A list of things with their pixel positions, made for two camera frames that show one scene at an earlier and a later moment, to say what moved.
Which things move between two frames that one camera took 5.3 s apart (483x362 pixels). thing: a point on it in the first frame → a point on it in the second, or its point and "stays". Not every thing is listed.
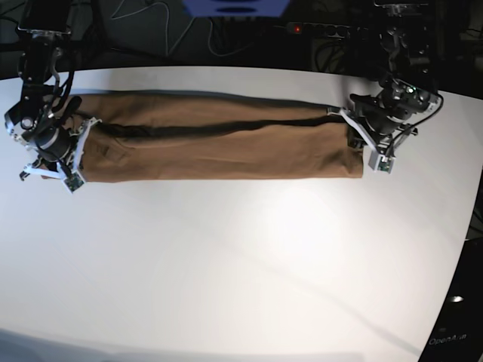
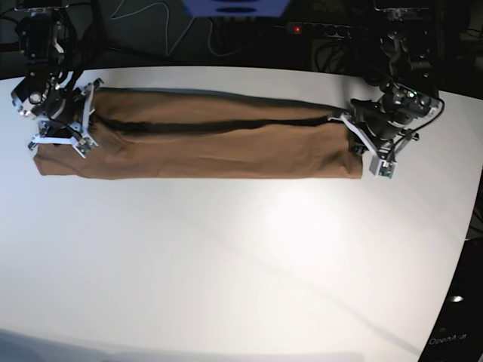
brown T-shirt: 140,138 stays
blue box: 236,8 stays
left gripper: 379,117 stays
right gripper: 52,144 → 62,105
